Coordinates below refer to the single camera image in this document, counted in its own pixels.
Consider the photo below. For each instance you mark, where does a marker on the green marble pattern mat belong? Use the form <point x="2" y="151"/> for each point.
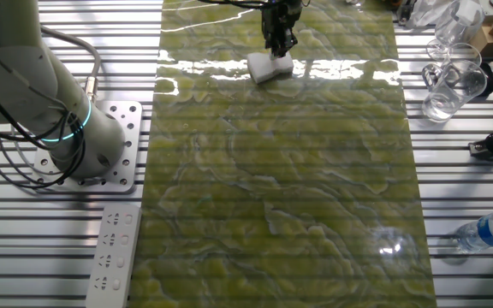
<point x="229" y="214"/>

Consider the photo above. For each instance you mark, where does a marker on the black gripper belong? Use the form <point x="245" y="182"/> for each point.
<point x="280" y="15"/>

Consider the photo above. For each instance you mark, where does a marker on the water bottle blue cap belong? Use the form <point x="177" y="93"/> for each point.
<point x="486" y="231"/>

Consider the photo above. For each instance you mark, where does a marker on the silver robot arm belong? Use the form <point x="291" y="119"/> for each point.
<point x="15" y="77"/>

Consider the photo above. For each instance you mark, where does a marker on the white crumpled tissue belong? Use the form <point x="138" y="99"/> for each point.
<point x="426" y="10"/>

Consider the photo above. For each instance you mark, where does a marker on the wooden block puzzle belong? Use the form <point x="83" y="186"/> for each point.
<point x="492" y="36"/>

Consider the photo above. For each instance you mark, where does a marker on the white sponge block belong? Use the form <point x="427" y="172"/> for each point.
<point x="268" y="68"/>

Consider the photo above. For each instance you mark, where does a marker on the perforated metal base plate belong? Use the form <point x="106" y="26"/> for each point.
<point x="131" y="128"/>

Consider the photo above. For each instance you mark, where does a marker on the white power strip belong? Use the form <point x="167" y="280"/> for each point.
<point x="114" y="256"/>

